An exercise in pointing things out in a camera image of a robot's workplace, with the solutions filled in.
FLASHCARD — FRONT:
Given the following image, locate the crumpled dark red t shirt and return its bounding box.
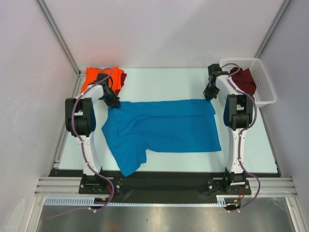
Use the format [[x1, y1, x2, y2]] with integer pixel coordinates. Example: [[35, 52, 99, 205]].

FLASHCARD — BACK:
[[231, 68, 257, 96]]

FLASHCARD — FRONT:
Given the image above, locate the white plastic basket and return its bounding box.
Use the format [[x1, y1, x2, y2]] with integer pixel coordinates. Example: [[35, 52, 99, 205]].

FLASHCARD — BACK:
[[219, 58, 277, 108]]

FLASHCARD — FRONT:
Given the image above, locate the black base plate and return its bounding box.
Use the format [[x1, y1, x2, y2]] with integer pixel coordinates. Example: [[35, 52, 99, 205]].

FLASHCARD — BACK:
[[49, 169, 282, 204]]

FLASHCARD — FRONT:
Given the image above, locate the aluminium frame post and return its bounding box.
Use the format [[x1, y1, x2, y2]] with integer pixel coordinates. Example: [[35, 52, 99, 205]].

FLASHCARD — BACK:
[[254, 0, 293, 58], [35, 0, 81, 76]]

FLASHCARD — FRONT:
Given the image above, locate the blue t shirt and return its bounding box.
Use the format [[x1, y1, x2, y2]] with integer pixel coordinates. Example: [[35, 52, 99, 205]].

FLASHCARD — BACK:
[[102, 99, 221, 177]]

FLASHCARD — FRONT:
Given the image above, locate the folded dark red t shirt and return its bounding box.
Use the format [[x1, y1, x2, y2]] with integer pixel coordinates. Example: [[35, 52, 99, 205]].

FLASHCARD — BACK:
[[114, 72, 127, 96]]

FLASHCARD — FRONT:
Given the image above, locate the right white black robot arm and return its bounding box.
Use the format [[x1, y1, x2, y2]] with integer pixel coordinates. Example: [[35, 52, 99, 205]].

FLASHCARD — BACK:
[[203, 71, 257, 194]]

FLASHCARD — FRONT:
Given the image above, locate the right aluminium frame post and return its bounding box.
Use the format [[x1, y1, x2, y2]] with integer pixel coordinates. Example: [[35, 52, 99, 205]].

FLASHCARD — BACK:
[[254, 0, 293, 58]]

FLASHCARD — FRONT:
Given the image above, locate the aluminium front rail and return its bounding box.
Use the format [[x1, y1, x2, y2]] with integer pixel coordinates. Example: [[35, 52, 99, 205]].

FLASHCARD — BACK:
[[34, 177, 297, 197]]

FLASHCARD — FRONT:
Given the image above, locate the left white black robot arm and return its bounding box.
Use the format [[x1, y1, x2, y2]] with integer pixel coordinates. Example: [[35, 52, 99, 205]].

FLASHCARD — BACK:
[[65, 83, 120, 176]]

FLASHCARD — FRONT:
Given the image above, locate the left aluminium frame post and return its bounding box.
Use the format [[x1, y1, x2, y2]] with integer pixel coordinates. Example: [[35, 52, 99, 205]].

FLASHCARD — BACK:
[[35, 0, 81, 76]]

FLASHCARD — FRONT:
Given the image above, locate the white slotted cable duct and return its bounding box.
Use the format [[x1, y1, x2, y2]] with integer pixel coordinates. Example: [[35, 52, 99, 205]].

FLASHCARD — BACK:
[[45, 196, 240, 207]]

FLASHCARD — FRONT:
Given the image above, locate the folded orange t shirt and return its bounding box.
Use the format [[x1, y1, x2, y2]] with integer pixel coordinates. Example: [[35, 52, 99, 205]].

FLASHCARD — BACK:
[[81, 66, 124, 93]]

